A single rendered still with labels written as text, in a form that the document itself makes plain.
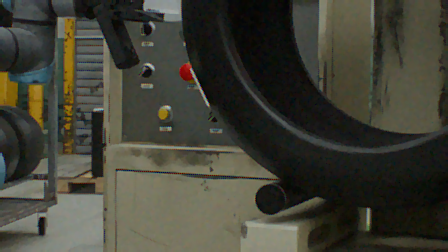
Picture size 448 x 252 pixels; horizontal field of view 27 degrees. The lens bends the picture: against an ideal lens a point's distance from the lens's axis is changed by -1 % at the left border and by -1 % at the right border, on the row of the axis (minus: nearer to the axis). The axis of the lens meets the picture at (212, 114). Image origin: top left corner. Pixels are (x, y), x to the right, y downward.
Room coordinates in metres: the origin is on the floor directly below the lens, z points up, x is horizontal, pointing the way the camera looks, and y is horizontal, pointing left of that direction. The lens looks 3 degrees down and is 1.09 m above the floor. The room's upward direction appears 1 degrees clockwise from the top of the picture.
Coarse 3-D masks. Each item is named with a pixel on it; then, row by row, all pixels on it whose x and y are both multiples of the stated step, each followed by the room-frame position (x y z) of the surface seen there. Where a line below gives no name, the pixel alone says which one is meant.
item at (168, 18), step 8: (152, 0) 1.51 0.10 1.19; (160, 0) 1.51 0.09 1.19; (168, 0) 1.51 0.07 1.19; (176, 0) 1.50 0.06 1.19; (144, 8) 1.52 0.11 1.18; (152, 8) 1.51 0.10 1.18; (160, 8) 1.51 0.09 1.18; (168, 8) 1.51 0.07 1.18; (176, 8) 1.50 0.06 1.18; (168, 16) 1.50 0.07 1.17; (176, 16) 1.50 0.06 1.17
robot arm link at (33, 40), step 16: (16, 32) 1.57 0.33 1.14; (32, 32) 1.59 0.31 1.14; (48, 32) 1.61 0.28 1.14; (32, 48) 1.58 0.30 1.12; (48, 48) 1.61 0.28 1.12; (16, 64) 1.56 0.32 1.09; (32, 64) 1.59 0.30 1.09; (48, 64) 1.62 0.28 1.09; (16, 80) 1.60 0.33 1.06; (32, 80) 1.60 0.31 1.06; (48, 80) 1.62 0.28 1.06
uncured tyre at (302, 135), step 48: (192, 0) 1.38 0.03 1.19; (240, 0) 1.61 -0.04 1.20; (288, 0) 1.62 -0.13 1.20; (192, 48) 1.39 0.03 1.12; (240, 48) 1.59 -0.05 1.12; (288, 48) 1.62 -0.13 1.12; (240, 96) 1.34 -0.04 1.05; (288, 96) 1.61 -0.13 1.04; (240, 144) 1.38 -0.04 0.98; (288, 144) 1.31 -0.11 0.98; (336, 144) 1.28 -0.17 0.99; (384, 144) 1.55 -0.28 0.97; (432, 144) 1.23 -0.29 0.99; (336, 192) 1.31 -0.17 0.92; (384, 192) 1.28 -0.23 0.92; (432, 192) 1.26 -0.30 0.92
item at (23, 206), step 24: (0, 0) 5.33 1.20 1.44; (0, 24) 5.33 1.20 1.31; (48, 96) 6.04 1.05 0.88; (0, 120) 5.43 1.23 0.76; (24, 120) 5.76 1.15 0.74; (48, 120) 6.04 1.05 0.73; (0, 144) 5.30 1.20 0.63; (24, 144) 5.70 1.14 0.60; (48, 144) 6.04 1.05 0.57; (24, 168) 5.73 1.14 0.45; (48, 168) 6.04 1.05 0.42; (48, 192) 5.97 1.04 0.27; (0, 216) 5.38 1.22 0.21; (24, 216) 5.51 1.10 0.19
